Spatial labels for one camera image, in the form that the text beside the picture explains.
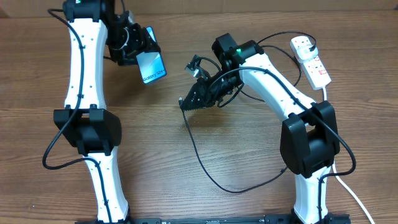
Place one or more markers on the white power strip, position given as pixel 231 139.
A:
pixel 314 70

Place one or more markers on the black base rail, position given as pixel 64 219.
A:
pixel 267 219

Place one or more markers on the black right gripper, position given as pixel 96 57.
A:
pixel 206 94

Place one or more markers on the white charger plug adapter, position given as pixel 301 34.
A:
pixel 306 53

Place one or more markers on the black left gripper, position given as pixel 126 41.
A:
pixel 142 43

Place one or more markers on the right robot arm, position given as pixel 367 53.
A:
pixel 309 138

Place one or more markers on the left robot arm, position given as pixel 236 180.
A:
pixel 98 33

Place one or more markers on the Samsung Galaxy smartphone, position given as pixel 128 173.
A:
pixel 149 59

